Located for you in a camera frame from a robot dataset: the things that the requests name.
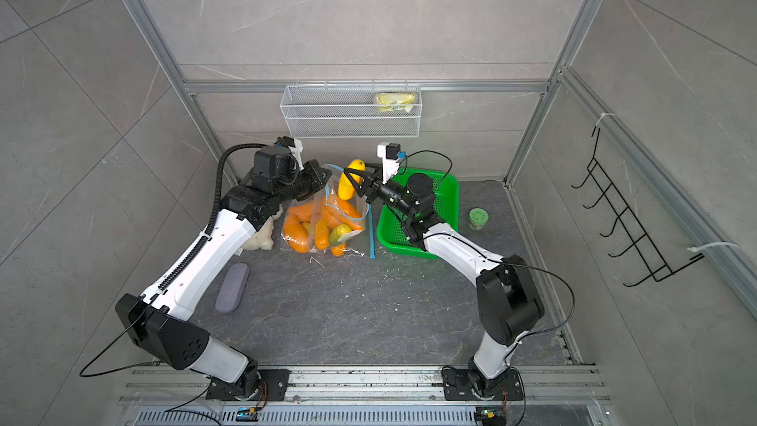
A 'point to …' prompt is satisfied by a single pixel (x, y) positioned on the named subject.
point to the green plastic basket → (389, 225)
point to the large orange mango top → (349, 209)
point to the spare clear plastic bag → (361, 240)
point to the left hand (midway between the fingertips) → (334, 166)
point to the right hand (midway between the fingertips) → (351, 169)
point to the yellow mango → (346, 190)
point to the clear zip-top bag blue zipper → (317, 225)
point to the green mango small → (337, 232)
